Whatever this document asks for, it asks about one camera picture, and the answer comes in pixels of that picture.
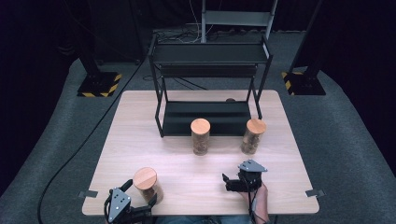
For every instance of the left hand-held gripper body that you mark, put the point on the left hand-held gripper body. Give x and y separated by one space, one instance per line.
120 202

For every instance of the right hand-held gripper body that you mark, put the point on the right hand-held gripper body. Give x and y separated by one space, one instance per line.
250 179

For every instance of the glass jar of red dates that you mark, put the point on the glass jar of red dates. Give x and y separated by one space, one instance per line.
144 179

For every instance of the glass jar of brown lumps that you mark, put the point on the glass jar of brown lumps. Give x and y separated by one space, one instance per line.
256 126

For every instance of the glass jar of reddish-brown bits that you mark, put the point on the glass jar of reddish-brown bits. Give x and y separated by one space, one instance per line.
200 127

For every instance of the black metal shelf rack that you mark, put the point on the black metal shelf rack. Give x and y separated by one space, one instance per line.
205 53

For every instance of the grey table edge clip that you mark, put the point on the grey table edge clip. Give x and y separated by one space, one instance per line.
315 193
88 194

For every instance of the black stand with striped base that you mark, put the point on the black stand with striped base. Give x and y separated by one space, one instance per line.
306 84
99 85

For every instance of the grey metal frame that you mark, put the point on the grey metal frame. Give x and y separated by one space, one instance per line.
236 18

